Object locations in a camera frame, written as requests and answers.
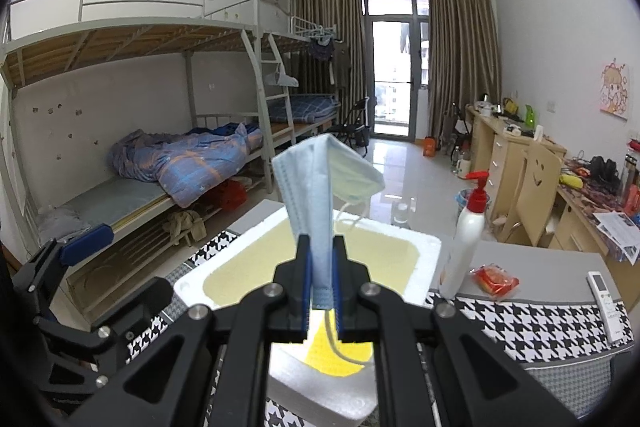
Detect yellow cloth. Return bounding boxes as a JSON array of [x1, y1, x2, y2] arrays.
[[305, 314, 375, 376]]

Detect blue orange plaid quilt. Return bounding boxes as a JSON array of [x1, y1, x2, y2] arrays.
[[107, 123, 264, 208]]

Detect blue face mask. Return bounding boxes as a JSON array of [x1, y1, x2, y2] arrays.
[[271, 133, 386, 364]]

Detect dark thermos bottle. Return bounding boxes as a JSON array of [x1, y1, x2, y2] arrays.
[[620, 154, 638, 202]]

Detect blue plaid bedding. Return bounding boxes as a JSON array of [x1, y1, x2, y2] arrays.
[[267, 93, 338, 124]]

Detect blue pet bowl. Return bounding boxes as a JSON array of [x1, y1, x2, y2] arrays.
[[456, 188, 483, 218]]

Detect printed papers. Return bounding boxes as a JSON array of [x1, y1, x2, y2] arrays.
[[592, 209, 640, 265]]

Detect white metal bunk bed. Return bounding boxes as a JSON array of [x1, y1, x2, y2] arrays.
[[255, 14, 342, 145], [0, 0, 301, 323]]

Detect grey pillow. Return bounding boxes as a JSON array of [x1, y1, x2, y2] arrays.
[[37, 206, 86, 238]]

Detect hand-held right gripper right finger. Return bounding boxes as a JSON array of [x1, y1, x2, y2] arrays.
[[332, 234, 581, 427]]

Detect long wooden desk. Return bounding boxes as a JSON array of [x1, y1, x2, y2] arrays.
[[465, 103, 640, 263]]

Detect cartoon wall poster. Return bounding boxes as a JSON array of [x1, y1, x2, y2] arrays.
[[600, 61, 632, 120]]

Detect white lotion pump bottle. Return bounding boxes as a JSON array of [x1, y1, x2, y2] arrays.
[[439, 170, 488, 300]]

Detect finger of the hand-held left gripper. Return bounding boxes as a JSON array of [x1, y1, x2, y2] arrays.
[[34, 278, 174, 395], [12, 223, 115, 310]]

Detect houndstooth tablecloth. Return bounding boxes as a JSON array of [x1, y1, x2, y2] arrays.
[[125, 229, 628, 427]]

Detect black folding chair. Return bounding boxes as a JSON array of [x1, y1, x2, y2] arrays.
[[332, 97, 377, 148]]

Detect red snack packet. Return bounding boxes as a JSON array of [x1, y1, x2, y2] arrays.
[[470, 263, 520, 299]]

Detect wooden chair with smiley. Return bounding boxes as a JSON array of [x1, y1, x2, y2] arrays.
[[492, 139, 563, 248]]

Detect white foam box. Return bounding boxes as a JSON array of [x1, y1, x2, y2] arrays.
[[172, 199, 442, 425]]

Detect white remote control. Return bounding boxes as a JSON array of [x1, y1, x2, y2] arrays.
[[586, 271, 627, 344]]

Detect beige cloth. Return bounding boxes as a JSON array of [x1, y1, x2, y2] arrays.
[[167, 209, 207, 244]]

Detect hanging dark clothes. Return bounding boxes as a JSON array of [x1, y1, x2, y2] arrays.
[[307, 38, 351, 92]]

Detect brown curtain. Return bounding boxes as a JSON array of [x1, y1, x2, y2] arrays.
[[427, 0, 502, 142], [289, 0, 362, 128]]

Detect red bag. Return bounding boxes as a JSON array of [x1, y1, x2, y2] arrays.
[[217, 179, 248, 210]]

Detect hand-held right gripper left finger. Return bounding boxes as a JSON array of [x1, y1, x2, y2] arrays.
[[65, 234, 313, 427]]

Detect glass balcony door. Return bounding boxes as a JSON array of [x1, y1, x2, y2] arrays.
[[361, 0, 431, 142]]

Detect group of floor bottles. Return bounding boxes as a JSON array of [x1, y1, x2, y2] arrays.
[[450, 144, 473, 175]]

